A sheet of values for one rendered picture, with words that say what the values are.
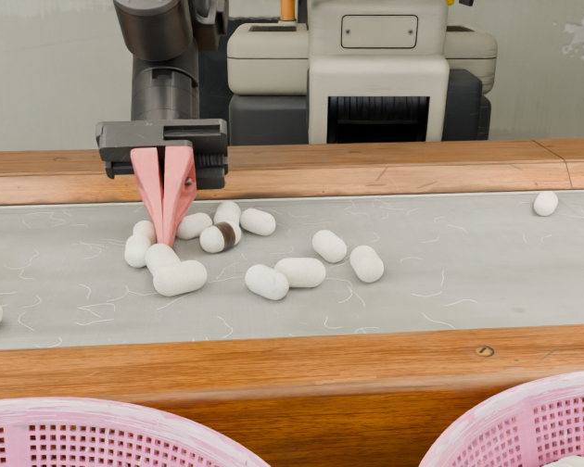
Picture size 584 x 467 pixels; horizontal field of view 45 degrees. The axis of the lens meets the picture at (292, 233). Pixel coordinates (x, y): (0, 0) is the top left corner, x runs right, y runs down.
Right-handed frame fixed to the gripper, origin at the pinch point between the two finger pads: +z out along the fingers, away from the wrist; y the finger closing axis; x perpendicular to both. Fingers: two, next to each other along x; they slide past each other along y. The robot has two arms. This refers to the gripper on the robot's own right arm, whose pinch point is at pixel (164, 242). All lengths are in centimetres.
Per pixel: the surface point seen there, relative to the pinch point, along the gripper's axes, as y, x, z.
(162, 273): 0.3, -5.0, 4.9
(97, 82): -39, 158, -145
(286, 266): 8.8, -4.6, 4.6
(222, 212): 4.5, 2.5, -3.8
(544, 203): 32.9, 3.8, -4.3
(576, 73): 132, 144, -134
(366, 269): 14.4, -4.2, 4.9
